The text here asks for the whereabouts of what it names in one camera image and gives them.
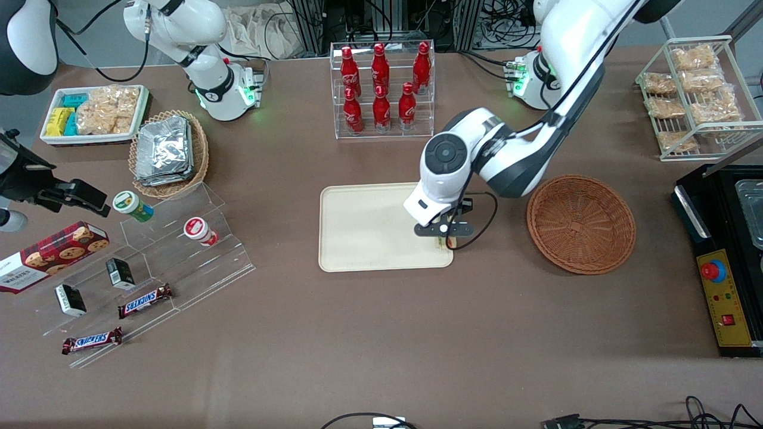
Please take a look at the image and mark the clear bag of rice crackers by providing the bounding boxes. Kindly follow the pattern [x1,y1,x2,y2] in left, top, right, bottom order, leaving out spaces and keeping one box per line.
[670,44,718,73]
[642,72,679,97]
[657,130,700,154]
[679,68,727,95]
[690,89,745,128]
[645,97,688,120]

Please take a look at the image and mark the black floor cables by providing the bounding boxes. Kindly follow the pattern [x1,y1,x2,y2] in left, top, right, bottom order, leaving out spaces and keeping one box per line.
[584,395,763,429]

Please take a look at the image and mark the white device with cable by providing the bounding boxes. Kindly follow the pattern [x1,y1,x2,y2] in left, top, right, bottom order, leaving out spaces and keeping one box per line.
[321,412,419,429]

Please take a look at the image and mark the clear acrylic bottle rack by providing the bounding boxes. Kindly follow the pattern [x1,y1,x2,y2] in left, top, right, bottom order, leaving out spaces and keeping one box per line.
[329,40,436,140]

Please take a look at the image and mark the silver metal handle plate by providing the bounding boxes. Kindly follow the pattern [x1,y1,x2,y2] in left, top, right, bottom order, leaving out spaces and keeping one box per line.
[672,185,714,242]

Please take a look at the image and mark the Snickers chocolate bar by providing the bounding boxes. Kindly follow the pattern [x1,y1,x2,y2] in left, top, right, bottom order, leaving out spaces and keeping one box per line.
[117,283,174,320]
[61,326,123,356]

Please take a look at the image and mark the grey cylindrical object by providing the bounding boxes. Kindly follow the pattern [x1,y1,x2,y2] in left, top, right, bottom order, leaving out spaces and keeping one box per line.
[0,208,29,234]

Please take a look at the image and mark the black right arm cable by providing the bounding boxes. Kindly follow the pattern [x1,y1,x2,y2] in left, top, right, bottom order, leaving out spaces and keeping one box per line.
[55,0,151,83]

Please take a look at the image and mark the black appliance with yellow panel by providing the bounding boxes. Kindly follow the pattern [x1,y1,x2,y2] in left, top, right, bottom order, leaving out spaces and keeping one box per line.
[670,163,763,359]

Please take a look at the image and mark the white wire rack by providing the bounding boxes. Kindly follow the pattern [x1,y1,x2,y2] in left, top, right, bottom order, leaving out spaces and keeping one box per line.
[635,35,763,163]

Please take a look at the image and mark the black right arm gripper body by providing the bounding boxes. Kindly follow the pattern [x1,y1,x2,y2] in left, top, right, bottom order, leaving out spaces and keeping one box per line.
[0,130,61,213]

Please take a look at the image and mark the clear plastic container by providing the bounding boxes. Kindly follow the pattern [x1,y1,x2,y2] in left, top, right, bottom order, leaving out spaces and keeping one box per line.
[734,178,763,251]

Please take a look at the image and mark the red Coca-Cola bottle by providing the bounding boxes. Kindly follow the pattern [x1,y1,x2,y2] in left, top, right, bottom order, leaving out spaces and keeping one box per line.
[398,82,417,129]
[372,85,393,133]
[340,46,362,97]
[371,42,392,91]
[343,88,365,135]
[412,41,432,94]

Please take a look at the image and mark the red Walkers cookie box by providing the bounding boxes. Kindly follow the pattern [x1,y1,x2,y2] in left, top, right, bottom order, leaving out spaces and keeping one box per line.
[0,221,110,294]

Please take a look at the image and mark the yellow snack packet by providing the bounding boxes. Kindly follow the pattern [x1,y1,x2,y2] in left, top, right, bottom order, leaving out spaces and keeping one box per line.
[45,107,76,138]

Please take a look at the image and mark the small black box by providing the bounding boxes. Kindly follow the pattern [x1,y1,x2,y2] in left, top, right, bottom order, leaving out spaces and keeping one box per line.
[106,257,137,291]
[54,284,88,318]

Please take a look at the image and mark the black plug connector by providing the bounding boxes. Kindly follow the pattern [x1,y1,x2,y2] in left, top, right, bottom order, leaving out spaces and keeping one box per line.
[541,414,588,429]

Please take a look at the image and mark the red lidded snack cup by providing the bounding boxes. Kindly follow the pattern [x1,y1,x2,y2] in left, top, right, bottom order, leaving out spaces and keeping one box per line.
[183,217,219,247]

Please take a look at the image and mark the large clear bag of crackers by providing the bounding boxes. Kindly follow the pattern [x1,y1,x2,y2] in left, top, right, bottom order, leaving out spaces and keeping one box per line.
[76,85,142,136]

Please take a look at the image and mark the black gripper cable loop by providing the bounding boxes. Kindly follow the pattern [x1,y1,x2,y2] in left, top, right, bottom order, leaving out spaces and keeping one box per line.
[444,191,500,251]

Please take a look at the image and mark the wicker basket with foil packs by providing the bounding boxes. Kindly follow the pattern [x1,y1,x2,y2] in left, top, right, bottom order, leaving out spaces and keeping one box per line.
[128,110,210,200]

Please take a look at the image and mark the grey metal bar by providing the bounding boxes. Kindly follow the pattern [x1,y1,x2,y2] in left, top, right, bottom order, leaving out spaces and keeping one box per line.
[701,137,763,179]

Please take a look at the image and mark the silver foil wrapped pack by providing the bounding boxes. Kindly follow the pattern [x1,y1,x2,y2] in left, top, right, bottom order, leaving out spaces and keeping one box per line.
[135,167,196,188]
[137,116,193,175]

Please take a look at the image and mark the black cable bundle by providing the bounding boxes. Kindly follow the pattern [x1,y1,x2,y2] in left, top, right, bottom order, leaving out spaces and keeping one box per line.
[476,0,544,49]

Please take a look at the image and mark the crumpled white cloth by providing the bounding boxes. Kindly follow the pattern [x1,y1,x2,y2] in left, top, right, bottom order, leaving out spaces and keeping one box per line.
[225,2,302,61]

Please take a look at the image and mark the empty brown wicker basket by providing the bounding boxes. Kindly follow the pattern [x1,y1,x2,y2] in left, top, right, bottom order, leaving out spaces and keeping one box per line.
[526,174,637,276]

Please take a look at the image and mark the clear acrylic tiered stand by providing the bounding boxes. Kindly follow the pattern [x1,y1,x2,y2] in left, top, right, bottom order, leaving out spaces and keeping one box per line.
[11,181,258,371]

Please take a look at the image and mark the white rectangular snack tray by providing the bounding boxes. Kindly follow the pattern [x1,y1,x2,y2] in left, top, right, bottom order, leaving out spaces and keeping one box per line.
[39,85,151,147]

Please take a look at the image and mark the cream plastic tray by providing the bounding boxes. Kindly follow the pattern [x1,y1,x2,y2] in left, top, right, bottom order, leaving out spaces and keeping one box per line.
[318,182,455,273]

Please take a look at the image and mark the green lidded snack cup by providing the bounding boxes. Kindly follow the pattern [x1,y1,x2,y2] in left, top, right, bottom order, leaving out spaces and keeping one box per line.
[113,190,155,223]

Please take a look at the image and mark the aluminium frame rack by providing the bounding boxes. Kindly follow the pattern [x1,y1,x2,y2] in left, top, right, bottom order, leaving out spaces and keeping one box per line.
[291,0,485,55]

